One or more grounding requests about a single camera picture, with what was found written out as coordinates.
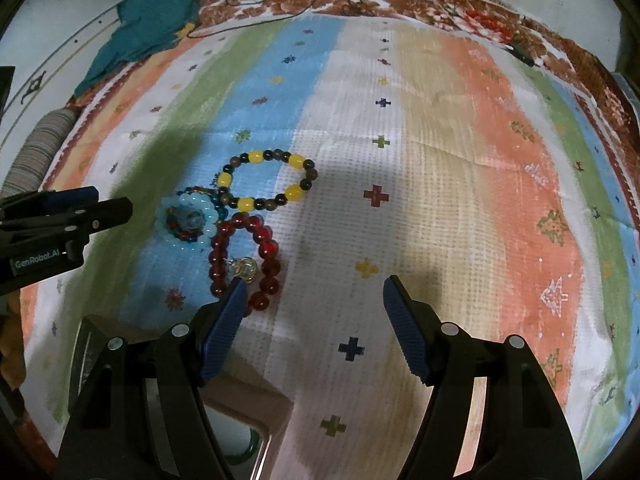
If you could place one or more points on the striped colourful mat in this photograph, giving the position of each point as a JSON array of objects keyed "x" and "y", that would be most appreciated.
[{"x": 425, "y": 135}]

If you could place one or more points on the metal tin box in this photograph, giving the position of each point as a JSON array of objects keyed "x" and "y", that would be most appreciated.
[{"x": 245, "y": 390}]

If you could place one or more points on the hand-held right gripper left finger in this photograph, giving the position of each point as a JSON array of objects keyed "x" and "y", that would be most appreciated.
[{"x": 222, "y": 330}]

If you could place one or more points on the teal cloth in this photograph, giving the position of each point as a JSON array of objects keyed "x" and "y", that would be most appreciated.
[{"x": 150, "y": 15}]

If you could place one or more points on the black flat object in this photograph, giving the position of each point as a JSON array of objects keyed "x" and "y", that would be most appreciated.
[{"x": 6, "y": 90}]

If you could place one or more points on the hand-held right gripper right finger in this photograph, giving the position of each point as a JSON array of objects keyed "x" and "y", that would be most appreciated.
[{"x": 405, "y": 330}]

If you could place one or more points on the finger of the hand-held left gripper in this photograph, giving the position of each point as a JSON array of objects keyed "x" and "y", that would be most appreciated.
[
  {"x": 107, "y": 212},
  {"x": 70, "y": 195}
]

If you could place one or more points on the striped grey pillow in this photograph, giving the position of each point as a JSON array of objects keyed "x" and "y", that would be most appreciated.
[{"x": 35, "y": 150}]

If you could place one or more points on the green bangle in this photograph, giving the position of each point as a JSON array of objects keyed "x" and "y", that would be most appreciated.
[{"x": 248, "y": 452}]

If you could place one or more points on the black charger plug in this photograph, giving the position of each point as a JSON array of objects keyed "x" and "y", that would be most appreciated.
[{"x": 520, "y": 53}]

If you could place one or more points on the clear plastic container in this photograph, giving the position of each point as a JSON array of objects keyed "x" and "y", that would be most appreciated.
[{"x": 627, "y": 87}]

